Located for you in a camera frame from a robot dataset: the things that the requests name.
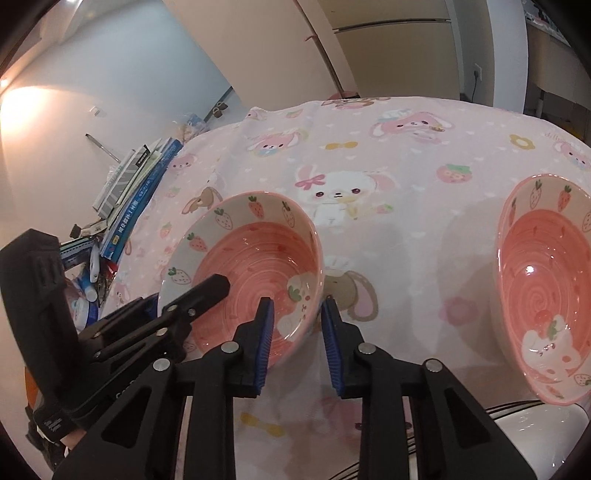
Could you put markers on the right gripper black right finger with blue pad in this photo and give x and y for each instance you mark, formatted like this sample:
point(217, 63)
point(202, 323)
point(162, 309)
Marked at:
point(417, 419)

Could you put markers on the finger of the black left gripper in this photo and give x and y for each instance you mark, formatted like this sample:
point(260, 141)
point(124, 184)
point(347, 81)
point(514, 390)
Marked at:
point(179, 306)
point(115, 331)

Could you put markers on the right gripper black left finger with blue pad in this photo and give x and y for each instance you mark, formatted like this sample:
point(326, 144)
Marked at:
point(169, 406)

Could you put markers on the pink strawberry bowl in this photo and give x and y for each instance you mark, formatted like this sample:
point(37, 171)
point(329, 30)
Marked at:
point(540, 306)
point(266, 246)

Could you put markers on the person left hand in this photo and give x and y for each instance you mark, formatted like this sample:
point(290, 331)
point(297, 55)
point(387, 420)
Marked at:
point(72, 439)

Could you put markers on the stack of blue books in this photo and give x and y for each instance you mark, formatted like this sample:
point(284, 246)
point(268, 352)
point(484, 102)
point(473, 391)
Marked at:
point(130, 190)

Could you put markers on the pink cartoon tablecloth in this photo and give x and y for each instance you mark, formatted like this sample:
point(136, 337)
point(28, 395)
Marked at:
point(406, 194)

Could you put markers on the red broom with dustpan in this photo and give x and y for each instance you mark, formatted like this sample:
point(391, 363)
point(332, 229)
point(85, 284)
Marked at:
point(327, 44)

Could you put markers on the beige refrigerator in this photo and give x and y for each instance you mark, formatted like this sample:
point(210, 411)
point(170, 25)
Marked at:
point(398, 47)

